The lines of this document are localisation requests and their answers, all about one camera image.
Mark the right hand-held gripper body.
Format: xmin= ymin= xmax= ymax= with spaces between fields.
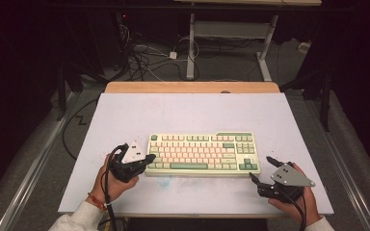
xmin=256 ymin=163 xmax=316 ymax=204

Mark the person's right hand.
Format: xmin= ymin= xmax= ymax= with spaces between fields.
xmin=268 ymin=163 xmax=322 ymax=227

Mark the person's left hand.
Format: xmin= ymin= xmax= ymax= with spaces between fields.
xmin=91 ymin=153 xmax=141 ymax=206

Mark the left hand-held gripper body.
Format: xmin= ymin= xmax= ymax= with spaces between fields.
xmin=108 ymin=140 xmax=148 ymax=184

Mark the black floor cable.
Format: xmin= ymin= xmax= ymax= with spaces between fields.
xmin=61 ymin=97 xmax=100 ymax=162

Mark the left hand-held gripper cable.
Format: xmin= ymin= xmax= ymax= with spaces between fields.
xmin=104 ymin=143 xmax=119 ymax=231

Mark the orange bracelet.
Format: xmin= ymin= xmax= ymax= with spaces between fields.
xmin=87 ymin=192 xmax=108 ymax=213

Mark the right hand-held gripper cable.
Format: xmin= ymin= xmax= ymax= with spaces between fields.
xmin=280 ymin=188 xmax=307 ymax=231

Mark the black metal stand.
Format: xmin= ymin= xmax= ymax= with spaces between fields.
xmin=278 ymin=64 xmax=332 ymax=133

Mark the white metal desk frame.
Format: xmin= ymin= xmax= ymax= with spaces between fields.
xmin=186 ymin=13 xmax=278 ymax=82

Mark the bundle of floor cables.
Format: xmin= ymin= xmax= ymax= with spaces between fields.
xmin=119 ymin=23 xmax=200 ymax=81

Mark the white power strip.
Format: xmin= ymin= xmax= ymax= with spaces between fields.
xmin=298 ymin=41 xmax=312 ymax=54

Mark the green and pink keyboard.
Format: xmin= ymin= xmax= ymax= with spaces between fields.
xmin=145 ymin=131 xmax=262 ymax=177

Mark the hand-held gripper cable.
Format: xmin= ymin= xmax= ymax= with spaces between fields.
xmin=280 ymin=188 xmax=307 ymax=231
xmin=104 ymin=143 xmax=119 ymax=231

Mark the aluminium floor rail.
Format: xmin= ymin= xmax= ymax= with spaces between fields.
xmin=304 ymin=99 xmax=370 ymax=231
xmin=0 ymin=92 xmax=78 ymax=231

